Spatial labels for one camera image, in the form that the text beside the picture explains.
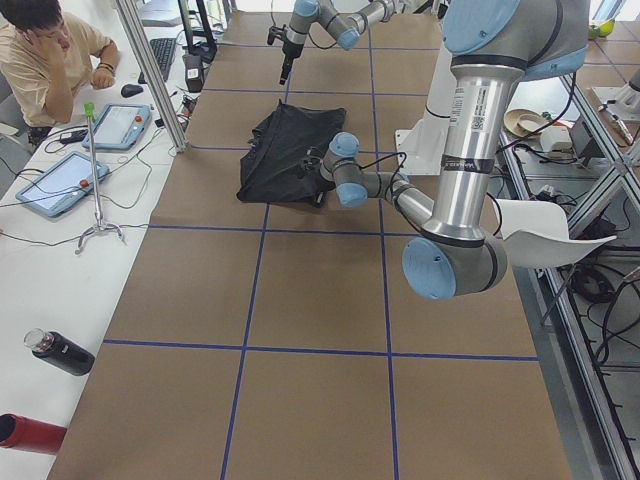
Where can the aluminium frame post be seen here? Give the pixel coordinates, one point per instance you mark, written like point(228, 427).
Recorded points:
point(143, 53)

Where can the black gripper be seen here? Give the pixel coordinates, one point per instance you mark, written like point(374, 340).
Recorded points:
point(317, 196)
point(289, 49)

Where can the white plastic chair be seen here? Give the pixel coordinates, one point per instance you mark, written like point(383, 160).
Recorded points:
point(535, 235)

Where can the white power adapter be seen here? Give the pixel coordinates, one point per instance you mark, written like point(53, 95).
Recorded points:
point(556, 138)

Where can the wooden bowl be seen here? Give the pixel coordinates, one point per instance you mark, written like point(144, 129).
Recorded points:
point(521, 122)

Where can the blue teach pendant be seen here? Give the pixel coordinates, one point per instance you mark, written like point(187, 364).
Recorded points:
point(59, 188)
point(118, 126)

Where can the near blue teach pendant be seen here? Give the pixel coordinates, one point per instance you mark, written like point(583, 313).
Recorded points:
point(59, 188)

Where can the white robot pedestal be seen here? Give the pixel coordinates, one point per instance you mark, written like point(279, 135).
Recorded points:
point(424, 143)

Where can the black keyboard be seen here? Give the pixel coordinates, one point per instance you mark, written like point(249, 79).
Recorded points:
point(163, 50)

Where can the silver tripod stand green top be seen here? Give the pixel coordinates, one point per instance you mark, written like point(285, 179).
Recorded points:
point(101, 226)

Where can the far blue teach pendant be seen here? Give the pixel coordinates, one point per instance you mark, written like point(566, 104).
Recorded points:
point(118, 126)

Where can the black water bottle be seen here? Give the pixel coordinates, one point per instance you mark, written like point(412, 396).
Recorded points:
point(57, 350)

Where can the seated person beige shirt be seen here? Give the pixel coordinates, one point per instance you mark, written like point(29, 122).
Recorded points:
point(48, 55)

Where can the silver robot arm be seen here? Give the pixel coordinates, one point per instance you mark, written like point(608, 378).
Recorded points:
point(345, 29)
point(495, 45)

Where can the black computer mouse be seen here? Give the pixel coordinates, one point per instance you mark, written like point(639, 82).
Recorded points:
point(130, 90)

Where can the black graphic t-shirt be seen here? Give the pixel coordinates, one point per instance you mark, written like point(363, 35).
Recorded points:
point(269, 171)

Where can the red water bottle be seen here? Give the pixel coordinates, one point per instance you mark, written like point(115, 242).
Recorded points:
point(26, 434)

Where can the brown paper table cover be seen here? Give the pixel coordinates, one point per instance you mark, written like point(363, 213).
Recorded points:
point(257, 341)

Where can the black box white label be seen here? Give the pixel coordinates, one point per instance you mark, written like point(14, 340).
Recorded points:
point(193, 73)

